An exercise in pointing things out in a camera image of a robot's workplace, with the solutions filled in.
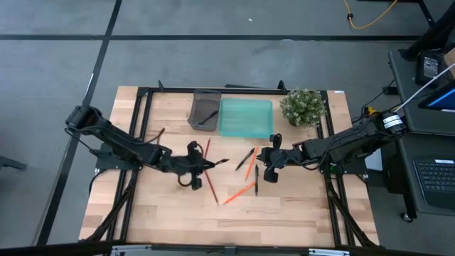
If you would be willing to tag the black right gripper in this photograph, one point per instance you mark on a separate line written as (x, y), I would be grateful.
(279, 158)

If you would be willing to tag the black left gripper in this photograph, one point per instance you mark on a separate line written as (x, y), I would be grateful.
(181, 163)

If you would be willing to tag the orange pencil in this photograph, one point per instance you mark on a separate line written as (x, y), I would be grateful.
(251, 163)
(239, 193)

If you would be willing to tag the black pen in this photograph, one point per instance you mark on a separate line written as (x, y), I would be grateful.
(256, 181)
(224, 161)
(244, 159)
(208, 117)

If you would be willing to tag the red pencil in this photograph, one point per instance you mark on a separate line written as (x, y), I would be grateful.
(207, 147)
(212, 188)

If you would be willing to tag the teal plastic bin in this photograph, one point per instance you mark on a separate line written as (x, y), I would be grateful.
(245, 117)

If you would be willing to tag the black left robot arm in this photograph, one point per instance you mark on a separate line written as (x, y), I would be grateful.
(117, 140)

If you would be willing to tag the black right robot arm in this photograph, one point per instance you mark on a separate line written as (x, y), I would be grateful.
(348, 142)

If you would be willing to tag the small green potted plant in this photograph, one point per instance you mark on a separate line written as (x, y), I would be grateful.
(302, 106)

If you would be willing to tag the grey plastic bin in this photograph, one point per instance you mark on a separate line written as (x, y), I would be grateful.
(206, 97)

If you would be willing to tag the white blue box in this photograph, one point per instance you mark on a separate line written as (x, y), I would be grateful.
(373, 165)

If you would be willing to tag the yellow plug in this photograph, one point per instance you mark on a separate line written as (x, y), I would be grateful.
(368, 110)

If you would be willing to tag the black floor plug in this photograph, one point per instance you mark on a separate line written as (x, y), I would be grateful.
(391, 90)

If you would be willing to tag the dark grey desk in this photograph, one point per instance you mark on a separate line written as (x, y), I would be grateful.
(400, 78)

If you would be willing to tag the black rolling cart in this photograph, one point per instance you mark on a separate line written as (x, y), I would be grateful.
(426, 145)

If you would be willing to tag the black laptop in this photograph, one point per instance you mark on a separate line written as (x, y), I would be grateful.
(437, 177)

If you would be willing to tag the monitor with blue screen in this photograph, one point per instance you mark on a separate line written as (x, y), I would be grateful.
(442, 101)

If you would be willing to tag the black power adapter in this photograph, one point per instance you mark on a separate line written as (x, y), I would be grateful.
(430, 67)

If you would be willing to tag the dark chair leg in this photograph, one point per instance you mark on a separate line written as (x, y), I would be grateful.
(10, 163)

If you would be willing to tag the brown cardboard box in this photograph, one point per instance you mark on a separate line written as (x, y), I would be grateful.
(451, 60)

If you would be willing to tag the black table leg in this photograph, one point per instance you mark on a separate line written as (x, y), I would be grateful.
(426, 14)

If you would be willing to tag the black metal table frame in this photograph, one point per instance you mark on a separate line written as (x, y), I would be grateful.
(170, 90)

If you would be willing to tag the silver metal bracket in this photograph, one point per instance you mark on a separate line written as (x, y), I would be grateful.
(131, 251)
(328, 252)

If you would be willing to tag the black front rail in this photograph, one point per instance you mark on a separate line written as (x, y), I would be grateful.
(53, 249)

